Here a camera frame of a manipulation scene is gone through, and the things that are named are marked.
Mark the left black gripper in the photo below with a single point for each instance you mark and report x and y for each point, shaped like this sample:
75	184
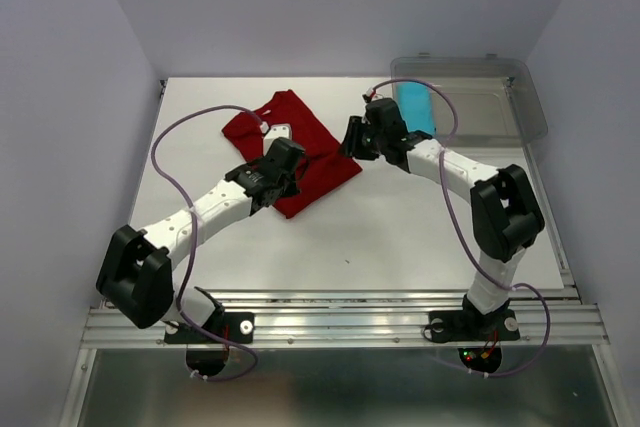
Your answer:
291	189

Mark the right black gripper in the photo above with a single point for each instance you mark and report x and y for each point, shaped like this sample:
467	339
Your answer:
349	146

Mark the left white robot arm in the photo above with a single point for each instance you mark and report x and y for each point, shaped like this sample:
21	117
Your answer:
136	275

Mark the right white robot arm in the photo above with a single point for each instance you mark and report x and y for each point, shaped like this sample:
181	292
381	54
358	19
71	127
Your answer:
505	214

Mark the rolled light blue t shirt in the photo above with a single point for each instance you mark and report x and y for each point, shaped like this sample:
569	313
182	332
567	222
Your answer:
414	102

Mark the clear plastic bin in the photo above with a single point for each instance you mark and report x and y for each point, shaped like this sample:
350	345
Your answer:
495	98

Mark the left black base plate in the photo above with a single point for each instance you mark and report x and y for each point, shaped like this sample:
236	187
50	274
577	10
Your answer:
235	327

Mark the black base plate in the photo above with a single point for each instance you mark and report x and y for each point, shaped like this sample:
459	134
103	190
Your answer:
235	327
446	326

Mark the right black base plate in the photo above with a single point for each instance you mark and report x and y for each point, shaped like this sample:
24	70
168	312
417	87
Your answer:
446	326

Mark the aluminium mounting rail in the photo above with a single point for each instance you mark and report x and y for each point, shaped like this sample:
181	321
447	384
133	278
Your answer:
394	319

